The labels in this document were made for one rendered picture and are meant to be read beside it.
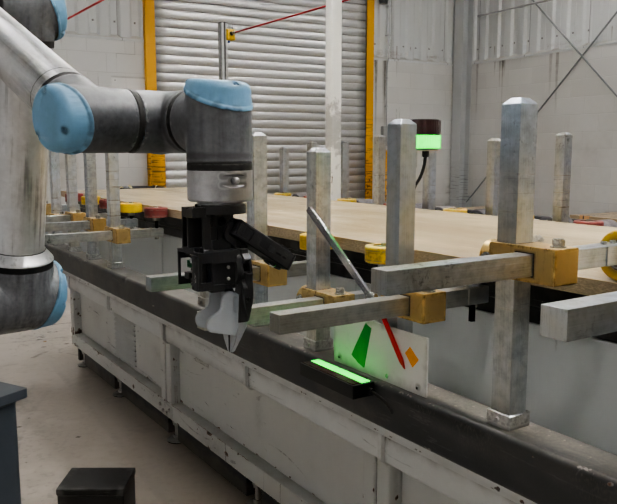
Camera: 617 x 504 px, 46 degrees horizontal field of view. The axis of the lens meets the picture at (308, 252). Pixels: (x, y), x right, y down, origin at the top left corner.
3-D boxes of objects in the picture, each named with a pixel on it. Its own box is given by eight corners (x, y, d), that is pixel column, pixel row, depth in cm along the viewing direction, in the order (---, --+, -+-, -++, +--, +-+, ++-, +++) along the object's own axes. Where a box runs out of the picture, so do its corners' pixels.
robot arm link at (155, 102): (109, 90, 108) (153, 84, 99) (176, 94, 116) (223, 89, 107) (111, 154, 109) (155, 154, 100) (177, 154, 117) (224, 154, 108)
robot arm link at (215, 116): (223, 82, 107) (267, 77, 99) (224, 169, 108) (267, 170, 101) (167, 78, 100) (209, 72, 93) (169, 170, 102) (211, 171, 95)
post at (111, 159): (112, 277, 252) (107, 135, 245) (109, 276, 254) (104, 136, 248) (122, 276, 253) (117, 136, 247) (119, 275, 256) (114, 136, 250)
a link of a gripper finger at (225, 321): (201, 356, 103) (200, 291, 102) (238, 350, 106) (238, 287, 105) (211, 361, 100) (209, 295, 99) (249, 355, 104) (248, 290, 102)
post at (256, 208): (255, 343, 169) (253, 131, 162) (247, 340, 172) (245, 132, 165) (268, 341, 171) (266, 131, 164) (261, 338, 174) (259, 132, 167)
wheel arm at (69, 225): (16, 236, 253) (16, 223, 252) (14, 235, 256) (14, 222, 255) (138, 228, 277) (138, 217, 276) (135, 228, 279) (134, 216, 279)
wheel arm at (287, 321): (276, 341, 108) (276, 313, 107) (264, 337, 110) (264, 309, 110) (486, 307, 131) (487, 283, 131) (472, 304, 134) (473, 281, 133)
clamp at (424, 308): (423, 325, 119) (423, 294, 118) (371, 310, 130) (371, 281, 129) (448, 320, 122) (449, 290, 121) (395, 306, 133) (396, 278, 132)
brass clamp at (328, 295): (331, 322, 140) (331, 296, 139) (293, 310, 151) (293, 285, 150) (357, 318, 143) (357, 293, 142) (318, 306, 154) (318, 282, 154)
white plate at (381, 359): (424, 398, 119) (426, 338, 118) (332, 360, 141) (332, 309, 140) (427, 397, 120) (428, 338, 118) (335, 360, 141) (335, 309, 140)
